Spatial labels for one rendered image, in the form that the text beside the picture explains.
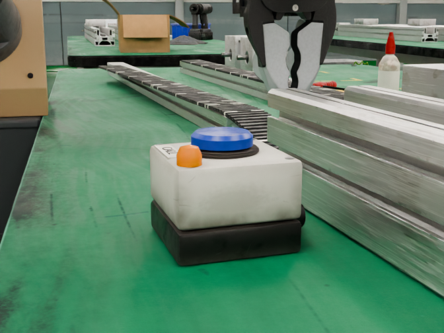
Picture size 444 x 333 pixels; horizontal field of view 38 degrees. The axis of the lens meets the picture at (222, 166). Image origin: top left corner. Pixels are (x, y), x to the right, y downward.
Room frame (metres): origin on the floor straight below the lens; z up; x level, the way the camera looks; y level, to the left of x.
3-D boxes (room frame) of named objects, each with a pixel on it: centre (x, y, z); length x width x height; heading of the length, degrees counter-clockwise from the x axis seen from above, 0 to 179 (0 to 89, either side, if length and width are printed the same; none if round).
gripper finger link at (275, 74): (0.65, -0.04, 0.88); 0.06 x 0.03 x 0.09; 18
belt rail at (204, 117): (1.21, 0.12, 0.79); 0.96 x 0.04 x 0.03; 18
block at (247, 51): (1.60, -0.09, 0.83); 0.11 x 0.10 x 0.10; 105
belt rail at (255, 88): (1.27, -0.06, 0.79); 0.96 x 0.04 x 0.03; 18
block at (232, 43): (1.71, -0.05, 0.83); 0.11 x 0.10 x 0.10; 105
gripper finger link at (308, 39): (0.66, -0.07, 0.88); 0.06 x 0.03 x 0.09; 18
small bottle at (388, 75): (1.16, -0.30, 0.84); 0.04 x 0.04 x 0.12
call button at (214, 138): (0.41, 0.00, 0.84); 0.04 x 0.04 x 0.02
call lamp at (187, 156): (0.37, 0.02, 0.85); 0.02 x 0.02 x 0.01
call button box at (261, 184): (0.41, -0.01, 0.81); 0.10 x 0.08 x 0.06; 108
